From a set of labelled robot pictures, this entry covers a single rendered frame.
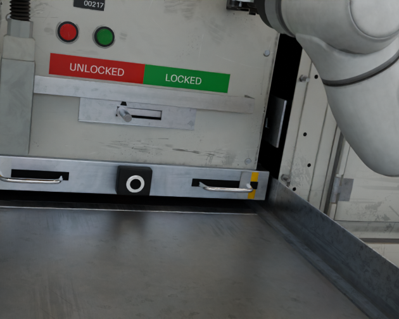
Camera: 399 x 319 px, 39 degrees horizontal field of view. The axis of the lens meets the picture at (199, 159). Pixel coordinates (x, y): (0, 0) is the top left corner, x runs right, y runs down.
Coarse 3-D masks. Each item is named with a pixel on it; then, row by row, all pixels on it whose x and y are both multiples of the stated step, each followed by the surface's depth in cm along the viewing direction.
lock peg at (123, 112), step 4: (120, 104) 97; (124, 104) 97; (120, 108) 97; (124, 108) 97; (120, 112) 96; (124, 112) 94; (128, 112) 95; (120, 116) 98; (124, 116) 93; (128, 116) 93; (128, 120) 93
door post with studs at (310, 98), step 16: (304, 64) 102; (304, 80) 102; (320, 80) 104; (304, 96) 104; (320, 96) 104; (304, 112) 104; (320, 112) 105; (288, 128) 105; (304, 128) 105; (320, 128) 106; (288, 144) 106; (304, 144) 106; (288, 160) 107; (304, 160) 107; (288, 176) 108; (304, 176) 108; (304, 192) 109
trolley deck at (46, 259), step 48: (0, 240) 80; (48, 240) 82; (96, 240) 84; (144, 240) 87; (192, 240) 90; (240, 240) 93; (0, 288) 67; (48, 288) 68; (96, 288) 70; (144, 288) 72; (192, 288) 74; (240, 288) 76; (288, 288) 78; (336, 288) 80
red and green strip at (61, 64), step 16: (64, 64) 93; (80, 64) 94; (96, 64) 94; (112, 64) 95; (128, 64) 96; (144, 64) 97; (112, 80) 96; (128, 80) 97; (144, 80) 98; (160, 80) 98; (176, 80) 99; (192, 80) 100; (208, 80) 101; (224, 80) 102
